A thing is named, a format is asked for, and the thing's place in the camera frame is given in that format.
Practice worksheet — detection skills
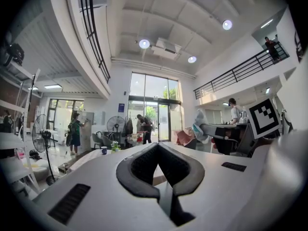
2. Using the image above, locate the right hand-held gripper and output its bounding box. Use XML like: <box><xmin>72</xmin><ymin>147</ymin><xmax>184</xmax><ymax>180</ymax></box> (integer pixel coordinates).
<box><xmin>200</xmin><ymin>97</ymin><xmax>282</xmax><ymax>156</ymax></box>

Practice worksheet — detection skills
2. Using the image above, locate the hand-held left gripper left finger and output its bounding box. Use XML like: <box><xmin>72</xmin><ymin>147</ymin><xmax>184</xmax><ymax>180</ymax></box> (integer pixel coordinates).
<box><xmin>115</xmin><ymin>142</ymin><xmax>161</xmax><ymax>201</ymax></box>

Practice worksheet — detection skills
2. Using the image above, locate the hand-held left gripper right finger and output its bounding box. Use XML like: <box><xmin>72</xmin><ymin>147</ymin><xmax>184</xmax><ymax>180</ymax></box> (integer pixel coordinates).
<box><xmin>157</xmin><ymin>142</ymin><xmax>205</xmax><ymax>197</ymax></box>

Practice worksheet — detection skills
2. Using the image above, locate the grey armchair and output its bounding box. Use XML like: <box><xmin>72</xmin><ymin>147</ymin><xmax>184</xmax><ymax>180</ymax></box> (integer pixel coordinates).
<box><xmin>92</xmin><ymin>131</ymin><xmax>104</xmax><ymax>149</ymax></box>
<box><xmin>102</xmin><ymin>133</ymin><xmax>116</xmax><ymax>149</ymax></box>

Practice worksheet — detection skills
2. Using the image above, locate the metal shopping cart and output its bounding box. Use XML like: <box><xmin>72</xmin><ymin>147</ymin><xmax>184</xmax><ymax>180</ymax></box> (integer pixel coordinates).
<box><xmin>126</xmin><ymin>130</ymin><xmax>149</xmax><ymax>147</ymax></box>

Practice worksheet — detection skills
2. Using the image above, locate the pink checked tablecloth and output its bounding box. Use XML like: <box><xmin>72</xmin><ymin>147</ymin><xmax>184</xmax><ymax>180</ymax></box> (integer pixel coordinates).
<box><xmin>72</xmin><ymin>149</ymin><xmax>114</xmax><ymax>171</ymax></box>

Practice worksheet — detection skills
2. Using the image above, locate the pink cloth on rack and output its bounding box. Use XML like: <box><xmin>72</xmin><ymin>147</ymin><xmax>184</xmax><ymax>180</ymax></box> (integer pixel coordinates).
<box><xmin>172</xmin><ymin>128</ymin><xmax>193</xmax><ymax>146</ymax></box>

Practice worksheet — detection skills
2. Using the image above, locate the black balcony railing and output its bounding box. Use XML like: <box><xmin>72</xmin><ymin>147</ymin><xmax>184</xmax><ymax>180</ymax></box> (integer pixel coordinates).
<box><xmin>193</xmin><ymin>41</ymin><xmax>290</xmax><ymax>100</ymax></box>
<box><xmin>76</xmin><ymin>0</ymin><xmax>111</xmax><ymax>84</ymax></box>

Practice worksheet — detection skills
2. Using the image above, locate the wooden floor board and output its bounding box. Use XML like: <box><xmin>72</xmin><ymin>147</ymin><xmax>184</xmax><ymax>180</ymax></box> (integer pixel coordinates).
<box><xmin>57</xmin><ymin>156</ymin><xmax>81</xmax><ymax>174</ymax></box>

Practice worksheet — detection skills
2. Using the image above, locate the white locker cabinet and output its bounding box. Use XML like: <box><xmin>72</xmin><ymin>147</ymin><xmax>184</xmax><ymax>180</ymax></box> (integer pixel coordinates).
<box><xmin>77</xmin><ymin>111</ymin><xmax>95</xmax><ymax>152</ymax></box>

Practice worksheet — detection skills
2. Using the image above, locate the glass entrance door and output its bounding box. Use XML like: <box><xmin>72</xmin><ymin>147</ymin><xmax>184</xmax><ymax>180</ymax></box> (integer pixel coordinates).
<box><xmin>127</xmin><ymin>72</ymin><xmax>182</xmax><ymax>143</ymax></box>

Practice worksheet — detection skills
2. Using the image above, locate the black standing fan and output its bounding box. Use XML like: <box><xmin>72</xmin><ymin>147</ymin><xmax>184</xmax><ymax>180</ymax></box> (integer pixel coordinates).
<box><xmin>31</xmin><ymin>114</ymin><xmax>59</xmax><ymax>186</ymax></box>

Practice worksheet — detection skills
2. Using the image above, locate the ceiling air conditioner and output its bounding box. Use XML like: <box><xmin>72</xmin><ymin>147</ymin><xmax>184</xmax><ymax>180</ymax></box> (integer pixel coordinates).
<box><xmin>151</xmin><ymin>37</ymin><xmax>182</xmax><ymax>60</ymax></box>

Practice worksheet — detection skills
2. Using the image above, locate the white metal shelf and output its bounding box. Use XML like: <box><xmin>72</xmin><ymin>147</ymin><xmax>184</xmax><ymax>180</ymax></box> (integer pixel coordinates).
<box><xmin>0</xmin><ymin>63</ymin><xmax>42</xmax><ymax>195</ymax></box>

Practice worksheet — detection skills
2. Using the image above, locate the black bag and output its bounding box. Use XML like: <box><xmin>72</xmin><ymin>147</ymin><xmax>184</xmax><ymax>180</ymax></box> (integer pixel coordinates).
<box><xmin>4</xmin><ymin>43</ymin><xmax>25</xmax><ymax>66</ymax></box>

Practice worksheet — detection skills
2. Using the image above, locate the black pedestal fan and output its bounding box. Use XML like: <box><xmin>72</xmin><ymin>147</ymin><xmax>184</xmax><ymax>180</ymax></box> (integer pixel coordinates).
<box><xmin>106</xmin><ymin>115</ymin><xmax>126</xmax><ymax>141</ymax></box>

